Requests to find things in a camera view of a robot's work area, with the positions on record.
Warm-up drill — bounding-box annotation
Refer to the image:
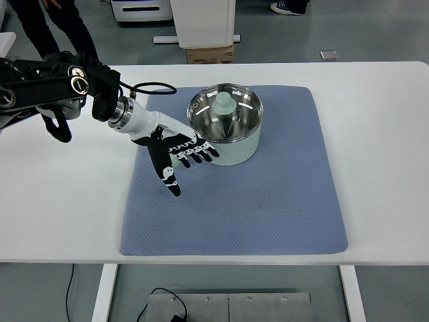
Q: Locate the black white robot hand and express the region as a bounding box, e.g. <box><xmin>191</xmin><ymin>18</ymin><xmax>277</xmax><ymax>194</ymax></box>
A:
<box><xmin>108</xmin><ymin>96</ymin><xmax>220</xmax><ymax>197</ymax></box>

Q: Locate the green pot with handle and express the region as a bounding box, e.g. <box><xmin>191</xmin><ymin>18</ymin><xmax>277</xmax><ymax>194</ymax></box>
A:
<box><xmin>170</xmin><ymin>83</ymin><xmax>263</xmax><ymax>168</ymax></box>

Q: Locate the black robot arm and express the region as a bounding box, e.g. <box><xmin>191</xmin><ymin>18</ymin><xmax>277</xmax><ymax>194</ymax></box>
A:
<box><xmin>1</xmin><ymin>52</ymin><xmax>126</xmax><ymax>143</ymax></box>

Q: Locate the glass lid green knob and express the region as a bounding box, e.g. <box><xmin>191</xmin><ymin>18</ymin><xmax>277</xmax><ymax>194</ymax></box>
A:
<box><xmin>187</xmin><ymin>83</ymin><xmax>263</xmax><ymax>144</ymax></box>

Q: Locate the cardboard box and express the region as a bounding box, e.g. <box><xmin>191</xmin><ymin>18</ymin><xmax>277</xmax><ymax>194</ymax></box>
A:
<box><xmin>186</xmin><ymin>45</ymin><xmax>235</xmax><ymax>64</ymax></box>

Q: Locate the white cabinet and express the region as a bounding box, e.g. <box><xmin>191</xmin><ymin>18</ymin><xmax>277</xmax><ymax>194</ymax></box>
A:
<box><xmin>153</xmin><ymin>0</ymin><xmax>241</xmax><ymax>49</ymax></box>

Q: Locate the blue textured mat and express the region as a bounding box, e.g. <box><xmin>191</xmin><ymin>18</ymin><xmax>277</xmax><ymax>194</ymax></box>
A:
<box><xmin>120</xmin><ymin>85</ymin><xmax>348</xmax><ymax>256</ymax></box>

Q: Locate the white machine in background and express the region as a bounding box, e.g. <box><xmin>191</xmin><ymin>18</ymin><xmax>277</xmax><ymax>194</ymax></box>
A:
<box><xmin>111</xmin><ymin>0</ymin><xmax>173</xmax><ymax>22</ymax></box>

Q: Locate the person in dark clothes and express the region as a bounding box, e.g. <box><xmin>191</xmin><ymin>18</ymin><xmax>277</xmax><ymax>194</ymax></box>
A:
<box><xmin>6</xmin><ymin>0</ymin><xmax>100</xmax><ymax>61</ymax></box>

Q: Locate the grey floor socket plate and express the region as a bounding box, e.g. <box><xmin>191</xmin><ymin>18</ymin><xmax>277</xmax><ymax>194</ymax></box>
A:
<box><xmin>320</xmin><ymin>50</ymin><xmax>339</xmax><ymax>62</ymax></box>

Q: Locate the white table leg left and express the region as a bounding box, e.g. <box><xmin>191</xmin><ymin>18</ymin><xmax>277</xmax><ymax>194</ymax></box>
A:
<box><xmin>91</xmin><ymin>264</ymin><xmax>119</xmax><ymax>322</ymax></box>

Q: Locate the white table leg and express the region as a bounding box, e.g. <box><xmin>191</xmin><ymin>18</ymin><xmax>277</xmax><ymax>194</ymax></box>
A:
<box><xmin>91</xmin><ymin>264</ymin><xmax>119</xmax><ymax>322</ymax></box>
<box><xmin>339</xmin><ymin>265</ymin><xmax>367</xmax><ymax>322</ymax></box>

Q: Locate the white table leg right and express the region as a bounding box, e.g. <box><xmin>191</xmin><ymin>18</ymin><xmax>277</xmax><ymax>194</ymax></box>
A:
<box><xmin>339</xmin><ymin>265</ymin><xmax>367</xmax><ymax>322</ymax></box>

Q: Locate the metal base plate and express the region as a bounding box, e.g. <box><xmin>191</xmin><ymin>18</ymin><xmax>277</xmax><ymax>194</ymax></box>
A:
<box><xmin>144</xmin><ymin>292</ymin><xmax>315</xmax><ymax>321</ymax></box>

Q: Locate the black cable on floor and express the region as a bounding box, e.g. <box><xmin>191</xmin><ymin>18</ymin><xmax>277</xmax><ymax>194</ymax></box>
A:
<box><xmin>65</xmin><ymin>263</ymin><xmax>189</xmax><ymax>322</ymax></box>

